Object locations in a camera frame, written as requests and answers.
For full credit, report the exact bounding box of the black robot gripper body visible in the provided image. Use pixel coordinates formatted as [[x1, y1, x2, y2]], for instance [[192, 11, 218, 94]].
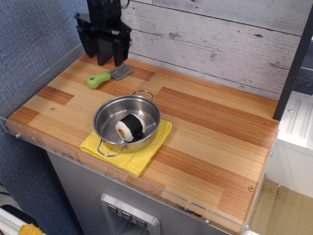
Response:
[[75, 0, 132, 42]]

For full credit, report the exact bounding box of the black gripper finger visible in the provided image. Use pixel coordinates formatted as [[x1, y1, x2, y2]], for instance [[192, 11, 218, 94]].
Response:
[[112, 29, 130, 67], [77, 21, 99, 58]]

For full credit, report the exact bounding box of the green handled grey spatula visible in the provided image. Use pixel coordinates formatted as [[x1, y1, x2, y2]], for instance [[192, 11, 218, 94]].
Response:
[[87, 63, 132, 89]]

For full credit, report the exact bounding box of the stainless steel pot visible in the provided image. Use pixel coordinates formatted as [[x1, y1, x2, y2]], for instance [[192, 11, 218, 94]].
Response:
[[93, 90, 161, 157]]

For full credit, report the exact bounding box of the toy sushi roll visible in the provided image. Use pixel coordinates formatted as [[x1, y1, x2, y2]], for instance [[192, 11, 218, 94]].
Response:
[[115, 114, 146, 142]]

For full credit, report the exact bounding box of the clear acrylic table guard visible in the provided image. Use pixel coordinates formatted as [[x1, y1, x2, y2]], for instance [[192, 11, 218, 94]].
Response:
[[0, 32, 278, 235]]

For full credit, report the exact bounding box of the yellow cloth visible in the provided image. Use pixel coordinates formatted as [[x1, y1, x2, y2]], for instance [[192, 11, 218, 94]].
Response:
[[79, 119, 172, 177]]

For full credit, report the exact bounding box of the grey cabinet with dispenser panel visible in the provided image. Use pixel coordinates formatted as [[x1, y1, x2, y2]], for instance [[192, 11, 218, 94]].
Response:
[[48, 152, 224, 235]]

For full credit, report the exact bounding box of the yellow black object bottom left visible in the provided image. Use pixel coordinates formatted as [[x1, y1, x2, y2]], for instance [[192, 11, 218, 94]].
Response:
[[0, 205, 45, 235]]

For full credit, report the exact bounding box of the white appliance at right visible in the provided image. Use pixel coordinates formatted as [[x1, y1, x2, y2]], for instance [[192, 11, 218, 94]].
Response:
[[265, 92, 313, 197]]

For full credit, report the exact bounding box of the black vertical post right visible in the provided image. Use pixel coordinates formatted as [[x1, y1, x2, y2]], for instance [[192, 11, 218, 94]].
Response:
[[273, 6, 313, 121]]

